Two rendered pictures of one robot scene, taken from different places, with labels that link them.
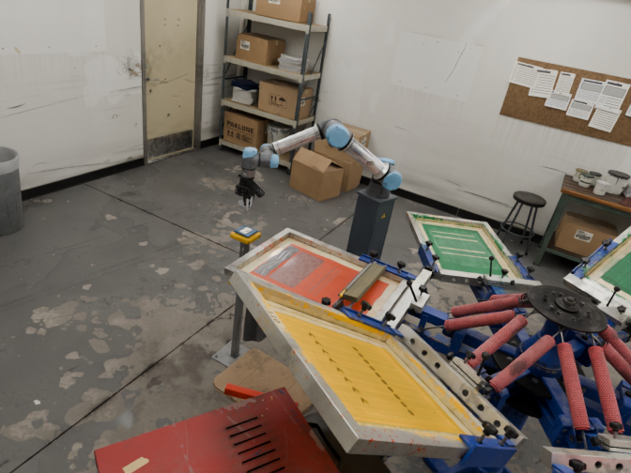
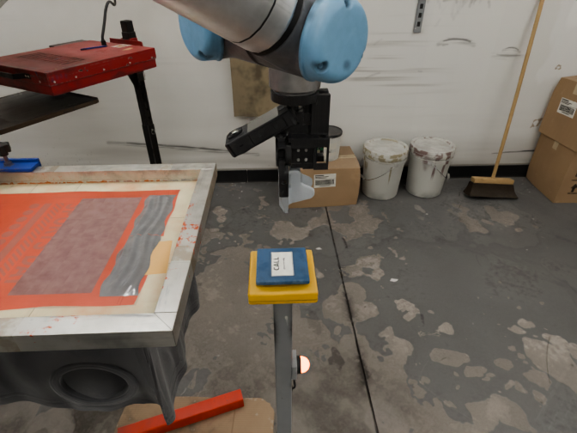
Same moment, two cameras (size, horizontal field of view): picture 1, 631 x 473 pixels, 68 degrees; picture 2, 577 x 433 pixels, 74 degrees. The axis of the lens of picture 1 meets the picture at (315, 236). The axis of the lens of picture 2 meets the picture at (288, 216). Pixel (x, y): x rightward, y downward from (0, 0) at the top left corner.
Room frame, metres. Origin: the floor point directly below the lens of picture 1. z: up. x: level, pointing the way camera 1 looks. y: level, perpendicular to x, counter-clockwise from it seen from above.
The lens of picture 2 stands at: (2.87, 0.15, 1.46)
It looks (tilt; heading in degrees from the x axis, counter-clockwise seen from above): 34 degrees down; 153
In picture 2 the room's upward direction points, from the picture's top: straight up
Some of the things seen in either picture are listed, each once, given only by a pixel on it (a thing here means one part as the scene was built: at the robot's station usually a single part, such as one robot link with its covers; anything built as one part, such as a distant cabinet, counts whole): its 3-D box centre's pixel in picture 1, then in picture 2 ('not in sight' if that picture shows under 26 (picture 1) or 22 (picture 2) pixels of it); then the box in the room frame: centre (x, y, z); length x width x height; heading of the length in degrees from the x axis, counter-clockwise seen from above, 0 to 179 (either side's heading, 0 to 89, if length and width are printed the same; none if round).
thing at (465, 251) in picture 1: (474, 247); not in sight; (2.48, -0.94, 1.05); 1.08 x 0.61 x 0.23; 6
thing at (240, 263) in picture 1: (321, 276); (17, 234); (2.01, -0.07, 0.97); 0.79 x 0.58 x 0.04; 66
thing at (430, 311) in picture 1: (428, 313); not in sight; (1.78, -0.58, 1.02); 0.17 x 0.06 x 0.05; 66
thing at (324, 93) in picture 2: (245, 185); (299, 129); (2.37, 0.43, 1.24); 0.09 x 0.08 x 0.12; 66
